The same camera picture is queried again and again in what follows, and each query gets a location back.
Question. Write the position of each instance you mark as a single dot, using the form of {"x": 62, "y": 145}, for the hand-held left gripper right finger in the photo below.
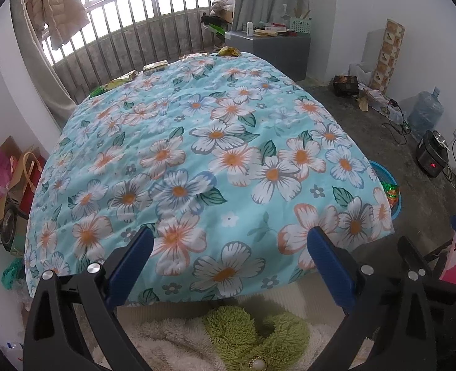
{"x": 330, "y": 268}

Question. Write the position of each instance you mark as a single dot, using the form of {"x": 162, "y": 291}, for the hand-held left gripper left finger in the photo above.
{"x": 131, "y": 266}

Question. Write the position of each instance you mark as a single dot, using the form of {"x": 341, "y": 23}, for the blue plastic mesh basket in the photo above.
{"x": 382, "y": 172}

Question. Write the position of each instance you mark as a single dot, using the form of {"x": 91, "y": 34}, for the black rice cooker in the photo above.
{"x": 431, "y": 162}

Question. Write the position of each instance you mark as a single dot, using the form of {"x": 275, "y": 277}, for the green and white fluffy rug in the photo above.
{"x": 166, "y": 336}

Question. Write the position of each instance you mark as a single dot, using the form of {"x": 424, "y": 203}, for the green plush flower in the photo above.
{"x": 232, "y": 328}

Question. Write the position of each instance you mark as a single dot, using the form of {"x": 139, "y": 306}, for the green plastic bag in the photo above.
{"x": 13, "y": 274}

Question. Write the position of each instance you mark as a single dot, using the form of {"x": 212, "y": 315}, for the blue water jug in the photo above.
{"x": 425, "y": 116}

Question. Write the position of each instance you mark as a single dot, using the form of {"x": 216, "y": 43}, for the black round pot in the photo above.
{"x": 13, "y": 230}

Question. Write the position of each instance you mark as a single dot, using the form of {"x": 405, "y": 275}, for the red paper bag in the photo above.
{"x": 30, "y": 185}

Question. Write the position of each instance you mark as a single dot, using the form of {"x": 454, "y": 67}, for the floral light blue blanket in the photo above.
{"x": 212, "y": 162}

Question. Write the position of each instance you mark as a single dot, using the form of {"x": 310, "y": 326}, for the cardboard scraps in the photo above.
{"x": 371, "y": 98}

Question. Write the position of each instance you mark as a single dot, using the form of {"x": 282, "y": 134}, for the green snack packet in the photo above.
{"x": 97, "y": 91}

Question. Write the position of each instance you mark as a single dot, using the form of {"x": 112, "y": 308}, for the dark printed box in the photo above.
{"x": 345, "y": 86}

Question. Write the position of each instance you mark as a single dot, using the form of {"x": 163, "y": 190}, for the gold and red snack packet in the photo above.
{"x": 121, "y": 80}

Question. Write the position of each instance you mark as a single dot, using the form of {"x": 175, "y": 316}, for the tall patterned box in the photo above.
{"x": 388, "y": 54}

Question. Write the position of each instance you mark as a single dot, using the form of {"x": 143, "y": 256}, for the gold foil snack packet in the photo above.
{"x": 155, "y": 67}

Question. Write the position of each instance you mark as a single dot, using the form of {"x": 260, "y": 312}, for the white foam box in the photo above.
{"x": 373, "y": 46}

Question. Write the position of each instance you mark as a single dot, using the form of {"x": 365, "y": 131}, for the beige curtain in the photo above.
{"x": 38, "y": 77}

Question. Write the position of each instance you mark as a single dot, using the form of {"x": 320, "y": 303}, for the grey cabinet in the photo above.
{"x": 282, "y": 58}

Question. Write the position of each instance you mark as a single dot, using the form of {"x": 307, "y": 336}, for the gold orange snack packet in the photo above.
{"x": 195, "y": 56}

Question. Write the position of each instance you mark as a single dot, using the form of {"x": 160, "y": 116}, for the yellow crinkled snack packet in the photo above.
{"x": 229, "y": 51}

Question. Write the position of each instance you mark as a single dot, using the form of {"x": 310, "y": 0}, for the metal window railing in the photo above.
{"x": 135, "y": 27}

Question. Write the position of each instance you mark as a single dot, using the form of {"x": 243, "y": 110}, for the mint perforated holder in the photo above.
{"x": 300, "y": 27}

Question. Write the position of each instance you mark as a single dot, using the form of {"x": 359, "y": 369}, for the pile of papers and boxes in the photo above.
{"x": 274, "y": 31}

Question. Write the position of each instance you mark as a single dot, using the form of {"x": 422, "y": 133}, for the small white bottle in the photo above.
{"x": 250, "y": 29}

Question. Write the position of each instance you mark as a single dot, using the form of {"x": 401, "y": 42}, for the green plastic toy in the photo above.
{"x": 217, "y": 29}

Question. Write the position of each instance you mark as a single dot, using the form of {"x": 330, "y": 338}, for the beige padded jacket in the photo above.
{"x": 54, "y": 7}

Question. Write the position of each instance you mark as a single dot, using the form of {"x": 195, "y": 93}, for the heap of clothes and cardboard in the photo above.
{"x": 223, "y": 5}

